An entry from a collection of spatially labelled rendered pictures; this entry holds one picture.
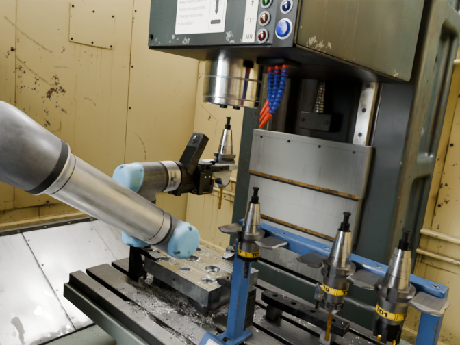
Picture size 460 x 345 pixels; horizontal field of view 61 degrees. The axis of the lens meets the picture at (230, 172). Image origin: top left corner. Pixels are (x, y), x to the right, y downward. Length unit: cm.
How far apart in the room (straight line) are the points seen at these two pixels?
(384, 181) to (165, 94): 132
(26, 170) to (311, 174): 104
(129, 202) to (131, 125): 141
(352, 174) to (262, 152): 38
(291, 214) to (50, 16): 129
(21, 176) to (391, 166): 109
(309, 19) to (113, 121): 144
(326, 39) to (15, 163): 60
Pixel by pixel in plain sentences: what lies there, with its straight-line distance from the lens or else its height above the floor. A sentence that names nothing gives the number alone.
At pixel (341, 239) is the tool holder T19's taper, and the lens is 78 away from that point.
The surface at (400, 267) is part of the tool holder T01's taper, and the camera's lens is 75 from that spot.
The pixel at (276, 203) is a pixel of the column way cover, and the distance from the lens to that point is 155.
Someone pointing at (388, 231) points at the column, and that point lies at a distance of 141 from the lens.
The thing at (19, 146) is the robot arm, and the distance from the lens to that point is 63.
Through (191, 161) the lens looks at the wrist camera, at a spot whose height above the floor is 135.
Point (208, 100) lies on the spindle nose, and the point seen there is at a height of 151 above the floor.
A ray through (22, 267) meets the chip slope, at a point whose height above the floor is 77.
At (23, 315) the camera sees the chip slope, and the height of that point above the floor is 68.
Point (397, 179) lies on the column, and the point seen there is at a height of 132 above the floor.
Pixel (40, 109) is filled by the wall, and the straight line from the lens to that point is 190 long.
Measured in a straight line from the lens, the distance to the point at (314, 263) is 81.
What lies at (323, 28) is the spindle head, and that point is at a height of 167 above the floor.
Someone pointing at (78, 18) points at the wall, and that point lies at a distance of 198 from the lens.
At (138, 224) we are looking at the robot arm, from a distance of 76.
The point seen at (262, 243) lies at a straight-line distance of 87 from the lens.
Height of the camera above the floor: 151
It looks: 10 degrees down
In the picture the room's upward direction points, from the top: 6 degrees clockwise
